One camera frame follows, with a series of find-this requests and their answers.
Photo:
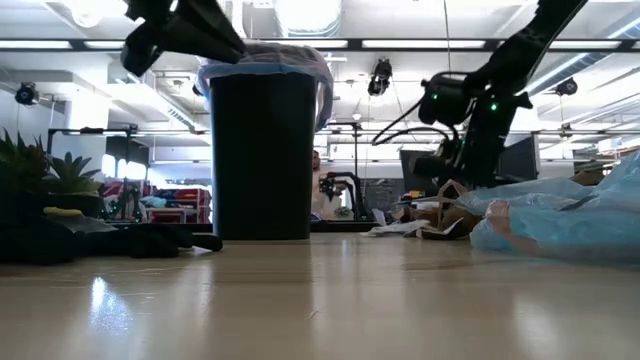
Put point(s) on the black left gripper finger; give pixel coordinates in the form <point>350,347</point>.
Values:
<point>210,35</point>
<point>145,52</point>

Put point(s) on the pink translucent trash bag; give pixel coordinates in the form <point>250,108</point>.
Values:
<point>270,57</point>

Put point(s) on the brown cardboard scrap pile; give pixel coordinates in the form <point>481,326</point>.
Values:
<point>450,215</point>

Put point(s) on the blue plastic trash bag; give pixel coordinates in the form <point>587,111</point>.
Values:
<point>565,220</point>

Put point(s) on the silver foil wrapper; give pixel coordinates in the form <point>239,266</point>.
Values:
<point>385,229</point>

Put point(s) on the black trash bin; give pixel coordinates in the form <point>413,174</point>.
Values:
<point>262,160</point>

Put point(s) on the grey black work glove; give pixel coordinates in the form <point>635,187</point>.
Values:
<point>202,242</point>
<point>40,247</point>

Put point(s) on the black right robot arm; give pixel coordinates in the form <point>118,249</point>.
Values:
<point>530,45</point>

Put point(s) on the black background robot arm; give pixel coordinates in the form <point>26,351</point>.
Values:
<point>357,192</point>

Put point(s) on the dark computer monitor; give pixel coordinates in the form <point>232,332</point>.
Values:
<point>410,170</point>

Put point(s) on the potted succulent plant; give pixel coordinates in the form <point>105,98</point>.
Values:
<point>70,175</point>

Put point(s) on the red storage crates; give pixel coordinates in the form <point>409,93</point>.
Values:
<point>185,197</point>

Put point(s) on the person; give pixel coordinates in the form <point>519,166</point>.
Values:
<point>325,195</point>

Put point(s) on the silver ventilation duct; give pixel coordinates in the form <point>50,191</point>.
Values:
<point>307,17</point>

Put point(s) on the black ceiling camera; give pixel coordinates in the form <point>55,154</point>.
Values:
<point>566,87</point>
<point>26,94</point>
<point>380,77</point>

